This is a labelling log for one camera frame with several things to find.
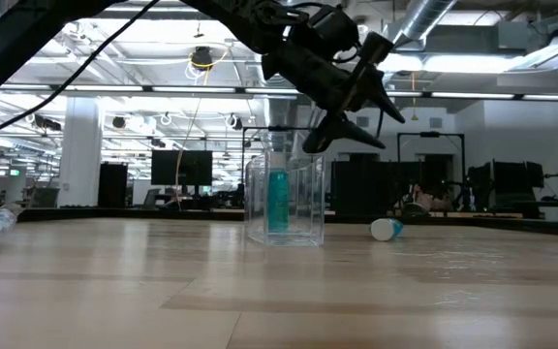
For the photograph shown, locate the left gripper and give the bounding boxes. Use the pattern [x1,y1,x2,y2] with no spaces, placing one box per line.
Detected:
[259,3,406,155]

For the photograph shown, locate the clear plastic bag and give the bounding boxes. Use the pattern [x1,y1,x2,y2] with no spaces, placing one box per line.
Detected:
[243,150,326,247]

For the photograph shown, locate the distant black robot station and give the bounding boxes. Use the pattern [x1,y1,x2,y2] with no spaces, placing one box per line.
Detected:
[466,159,558,220]

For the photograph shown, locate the black partition panels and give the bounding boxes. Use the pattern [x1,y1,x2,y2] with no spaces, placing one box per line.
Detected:
[330,152,455,217]

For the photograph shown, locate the person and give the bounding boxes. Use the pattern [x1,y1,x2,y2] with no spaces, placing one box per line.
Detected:
[402,182,450,213]

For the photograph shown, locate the black cabinet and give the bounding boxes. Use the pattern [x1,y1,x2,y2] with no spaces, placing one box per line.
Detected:
[97,161,130,209]

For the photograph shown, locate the white column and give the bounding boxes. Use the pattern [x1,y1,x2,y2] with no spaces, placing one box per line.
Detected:
[57,96,105,208]

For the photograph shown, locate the grey chair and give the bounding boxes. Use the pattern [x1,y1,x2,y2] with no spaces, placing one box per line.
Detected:
[27,186,61,209]

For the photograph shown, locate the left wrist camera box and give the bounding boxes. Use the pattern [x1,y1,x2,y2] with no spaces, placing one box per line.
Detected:
[286,3,361,52]

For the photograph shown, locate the silver ceiling duct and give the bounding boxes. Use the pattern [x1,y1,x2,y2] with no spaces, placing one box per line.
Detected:
[389,0,459,49]

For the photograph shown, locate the ceiling cable reel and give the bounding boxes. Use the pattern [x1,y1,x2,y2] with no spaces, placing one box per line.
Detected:
[189,45,215,73]

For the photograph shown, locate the hanging yellow cable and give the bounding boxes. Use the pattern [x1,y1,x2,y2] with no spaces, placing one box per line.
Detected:
[173,48,234,210]

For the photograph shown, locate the black wall screen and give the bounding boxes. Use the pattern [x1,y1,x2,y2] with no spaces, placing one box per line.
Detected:
[150,149,214,187]

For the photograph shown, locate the black aluminium table frame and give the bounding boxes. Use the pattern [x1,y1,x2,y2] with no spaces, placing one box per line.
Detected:
[0,206,558,239]

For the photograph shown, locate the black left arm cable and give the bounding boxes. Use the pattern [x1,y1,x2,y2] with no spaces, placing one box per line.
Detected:
[0,0,162,144]

